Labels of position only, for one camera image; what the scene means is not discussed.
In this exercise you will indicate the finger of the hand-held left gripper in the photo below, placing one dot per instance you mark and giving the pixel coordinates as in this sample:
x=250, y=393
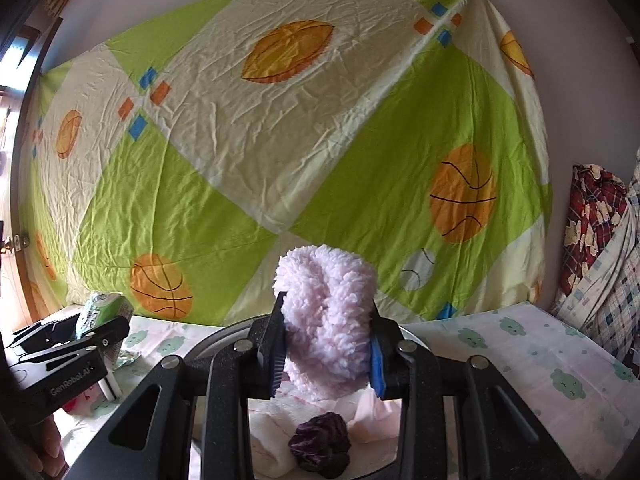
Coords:
x=45, y=332
x=107, y=335

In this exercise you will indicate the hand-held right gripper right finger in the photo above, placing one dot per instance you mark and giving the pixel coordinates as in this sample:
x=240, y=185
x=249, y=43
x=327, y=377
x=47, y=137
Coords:
x=378, y=370

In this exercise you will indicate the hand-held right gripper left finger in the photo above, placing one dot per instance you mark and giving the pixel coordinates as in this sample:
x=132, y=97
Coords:
x=279, y=355

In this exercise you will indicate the green white packet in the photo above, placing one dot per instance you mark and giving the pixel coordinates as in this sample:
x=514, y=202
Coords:
x=102, y=310

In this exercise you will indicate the pale pink smooth cloth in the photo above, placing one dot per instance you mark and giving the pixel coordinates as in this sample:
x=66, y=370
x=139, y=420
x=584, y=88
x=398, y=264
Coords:
x=375, y=420

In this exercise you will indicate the round printed metal tin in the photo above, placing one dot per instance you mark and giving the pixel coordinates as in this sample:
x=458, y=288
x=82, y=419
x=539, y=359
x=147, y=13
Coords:
x=222, y=334

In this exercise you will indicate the fluffy pale pink cloth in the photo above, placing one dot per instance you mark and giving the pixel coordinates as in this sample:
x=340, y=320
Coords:
x=325, y=310

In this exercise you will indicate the white pink-edged gauze towel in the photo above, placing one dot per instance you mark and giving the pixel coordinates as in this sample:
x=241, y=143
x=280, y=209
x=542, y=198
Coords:
x=270, y=440

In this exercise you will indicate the dark purple scrunchie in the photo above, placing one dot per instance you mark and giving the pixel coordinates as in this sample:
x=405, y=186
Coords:
x=320, y=442

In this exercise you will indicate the person's left hand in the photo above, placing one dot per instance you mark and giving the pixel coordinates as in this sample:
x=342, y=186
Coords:
x=49, y=442

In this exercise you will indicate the wooden door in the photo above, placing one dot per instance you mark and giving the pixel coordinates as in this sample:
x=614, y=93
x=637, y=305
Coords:
x=15, y=280

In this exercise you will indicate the metal door latch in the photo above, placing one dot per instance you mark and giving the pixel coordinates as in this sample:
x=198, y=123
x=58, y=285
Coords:
x=21, y=241

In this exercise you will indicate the brass door knob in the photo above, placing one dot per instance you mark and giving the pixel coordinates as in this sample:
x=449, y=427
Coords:
x=5, y=245

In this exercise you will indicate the cloud print tablecloth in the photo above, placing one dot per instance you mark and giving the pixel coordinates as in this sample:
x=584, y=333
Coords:
x=525, y=350

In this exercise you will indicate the basketball print hanging sheet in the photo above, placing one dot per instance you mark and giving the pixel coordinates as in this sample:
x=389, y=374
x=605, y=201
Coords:
x=300, y=135

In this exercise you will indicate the blue plaid cloth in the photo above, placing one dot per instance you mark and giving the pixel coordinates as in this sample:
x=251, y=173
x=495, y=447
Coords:
x=620, y=300

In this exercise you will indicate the red plaid bear blanket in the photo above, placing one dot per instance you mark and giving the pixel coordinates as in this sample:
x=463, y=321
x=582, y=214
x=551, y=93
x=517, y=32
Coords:
x=590, y=220

